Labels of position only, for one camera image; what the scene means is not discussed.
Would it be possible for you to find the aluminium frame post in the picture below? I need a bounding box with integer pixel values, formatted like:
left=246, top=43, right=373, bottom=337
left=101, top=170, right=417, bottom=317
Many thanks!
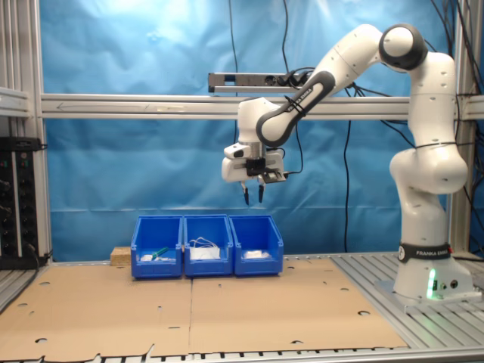
left=18, top=0, right=54, bottom=262
left=0, top=0, right=20, bottom=90
left=448, top=0, right=484, bottom=254

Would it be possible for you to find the black cable bundle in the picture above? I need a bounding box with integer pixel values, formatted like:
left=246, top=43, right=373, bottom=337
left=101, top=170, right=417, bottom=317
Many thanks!
left=430, top=0, right=484, bottom=213

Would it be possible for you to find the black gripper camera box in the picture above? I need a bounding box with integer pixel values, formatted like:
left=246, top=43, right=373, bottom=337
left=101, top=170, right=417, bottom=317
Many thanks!
left=245, top=158, right=290, bottom=185

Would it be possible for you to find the blue plastic storage bin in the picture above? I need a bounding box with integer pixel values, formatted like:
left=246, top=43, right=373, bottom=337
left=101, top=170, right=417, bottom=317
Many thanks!
left=131, top=215, right=185, bottom=280
left=183, top=215, right=235, bottom=278
left=229, top=215, right=284, bottom=277

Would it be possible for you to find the black hanging cable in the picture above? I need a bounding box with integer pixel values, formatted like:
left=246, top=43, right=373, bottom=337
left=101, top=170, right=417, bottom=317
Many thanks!
left=342, top=81, right=355, bottom=254
left=282, top=0, right=291, bottom=73
left=228, top=0, right=240, bottom=75

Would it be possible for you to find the brown cardboard sheet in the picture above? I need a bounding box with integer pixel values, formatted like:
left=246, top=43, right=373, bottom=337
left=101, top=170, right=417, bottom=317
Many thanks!
left=188, top=258, right=410, bottom=356
left=0, top=264, right=194, bottom=362

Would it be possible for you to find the black electronics rack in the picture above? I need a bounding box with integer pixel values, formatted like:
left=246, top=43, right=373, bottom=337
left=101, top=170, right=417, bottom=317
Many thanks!
left=0, top=136, right=49, bottom=270

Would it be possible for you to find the chipboard wood block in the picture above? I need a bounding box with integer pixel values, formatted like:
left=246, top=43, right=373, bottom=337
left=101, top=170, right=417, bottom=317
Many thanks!
left=110, top=246, right=133, bottom=268

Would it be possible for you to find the aluminium side rail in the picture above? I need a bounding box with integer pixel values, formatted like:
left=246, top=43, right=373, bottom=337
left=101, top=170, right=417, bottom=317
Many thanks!
left=0, top=86, right=32, bottom=116

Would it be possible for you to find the black camera cable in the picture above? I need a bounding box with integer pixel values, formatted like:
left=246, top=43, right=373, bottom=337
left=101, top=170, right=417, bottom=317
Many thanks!
left=281, top=113, right=305, bottom=177

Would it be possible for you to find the horizontal aluminium beam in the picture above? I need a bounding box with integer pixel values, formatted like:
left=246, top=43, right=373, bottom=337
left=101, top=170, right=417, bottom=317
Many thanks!
left=39, top=94, right=484, bottom=121

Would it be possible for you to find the stack of white face masks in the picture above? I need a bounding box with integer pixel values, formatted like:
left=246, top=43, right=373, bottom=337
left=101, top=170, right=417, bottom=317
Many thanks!
left=188, top=237, right=222, bottom=261

